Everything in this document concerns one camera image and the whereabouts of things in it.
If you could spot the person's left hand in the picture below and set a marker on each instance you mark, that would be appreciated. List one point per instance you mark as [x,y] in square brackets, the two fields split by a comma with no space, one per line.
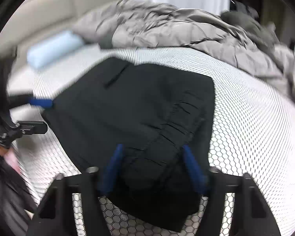
[10,157]

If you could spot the light blue pillow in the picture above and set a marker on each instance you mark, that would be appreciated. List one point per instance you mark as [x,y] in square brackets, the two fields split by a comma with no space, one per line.
[53,48]

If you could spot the grey crumpled duvet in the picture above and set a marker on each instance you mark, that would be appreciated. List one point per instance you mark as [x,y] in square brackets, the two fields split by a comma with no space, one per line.
[126,24]

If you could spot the dark grey quilted blanket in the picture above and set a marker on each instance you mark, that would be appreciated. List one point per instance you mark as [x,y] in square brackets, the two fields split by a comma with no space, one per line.
[263,36]

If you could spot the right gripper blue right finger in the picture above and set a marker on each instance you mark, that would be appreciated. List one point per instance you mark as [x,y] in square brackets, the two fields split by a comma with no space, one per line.
[195,172]

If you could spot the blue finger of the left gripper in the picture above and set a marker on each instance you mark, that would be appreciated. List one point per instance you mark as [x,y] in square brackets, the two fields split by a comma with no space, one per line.
[44,103]
[33,127]

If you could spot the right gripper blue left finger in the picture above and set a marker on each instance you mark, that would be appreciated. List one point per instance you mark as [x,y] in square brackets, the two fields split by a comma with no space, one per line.
[109,175]

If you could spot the beige padded headboard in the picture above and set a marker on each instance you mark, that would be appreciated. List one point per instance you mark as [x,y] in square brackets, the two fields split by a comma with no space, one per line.
[36,20]

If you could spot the white honeycomb mattress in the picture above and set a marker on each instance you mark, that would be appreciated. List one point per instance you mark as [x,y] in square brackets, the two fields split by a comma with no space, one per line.
[253,133]

